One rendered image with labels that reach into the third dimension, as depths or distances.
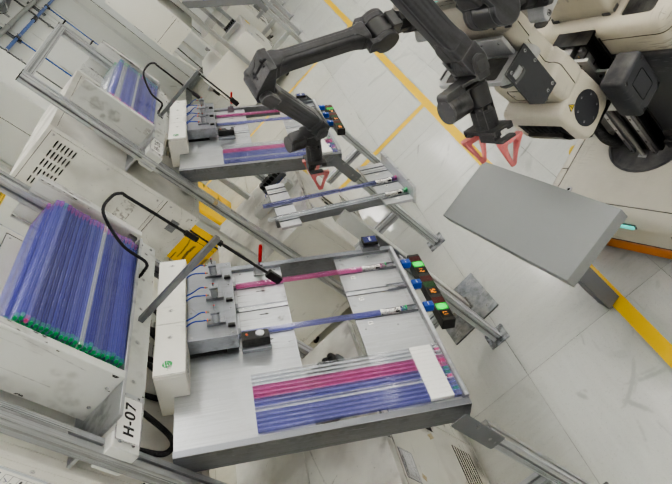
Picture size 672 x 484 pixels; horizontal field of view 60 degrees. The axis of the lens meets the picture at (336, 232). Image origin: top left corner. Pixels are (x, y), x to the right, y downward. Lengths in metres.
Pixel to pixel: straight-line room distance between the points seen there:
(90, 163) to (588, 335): 2.04
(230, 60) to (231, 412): 4.93
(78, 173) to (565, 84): 1.88
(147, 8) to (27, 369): 4.90
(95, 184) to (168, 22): 3.56
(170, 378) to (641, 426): 1.42
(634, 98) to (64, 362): 1.58
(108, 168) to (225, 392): 1.34
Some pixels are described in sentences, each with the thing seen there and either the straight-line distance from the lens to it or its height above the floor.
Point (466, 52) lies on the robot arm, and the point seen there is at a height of 1.25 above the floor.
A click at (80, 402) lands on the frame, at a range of 1.47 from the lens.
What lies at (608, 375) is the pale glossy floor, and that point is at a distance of 2.23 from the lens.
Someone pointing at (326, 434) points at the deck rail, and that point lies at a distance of 1.45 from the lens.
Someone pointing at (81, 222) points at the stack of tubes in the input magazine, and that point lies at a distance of 1.76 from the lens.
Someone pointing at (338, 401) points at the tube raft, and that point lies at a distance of 1.50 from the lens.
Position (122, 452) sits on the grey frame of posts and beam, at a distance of 1.36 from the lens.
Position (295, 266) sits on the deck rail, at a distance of 1.95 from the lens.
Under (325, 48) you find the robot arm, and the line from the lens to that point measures 1.66.
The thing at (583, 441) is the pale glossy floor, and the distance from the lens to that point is 2.19.
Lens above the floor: 1.88
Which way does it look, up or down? 30 degrees down
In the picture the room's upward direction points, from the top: 54 degrees counter-clockwise
